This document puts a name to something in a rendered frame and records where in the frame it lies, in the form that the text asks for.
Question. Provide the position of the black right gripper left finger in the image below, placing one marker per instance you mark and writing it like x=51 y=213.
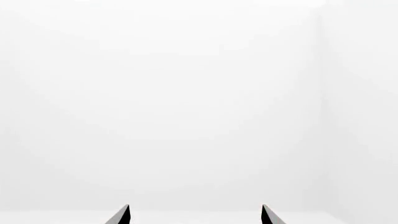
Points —
x=122 y=217

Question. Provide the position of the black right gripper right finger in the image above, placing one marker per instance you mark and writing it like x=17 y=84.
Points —
x=269 y=218

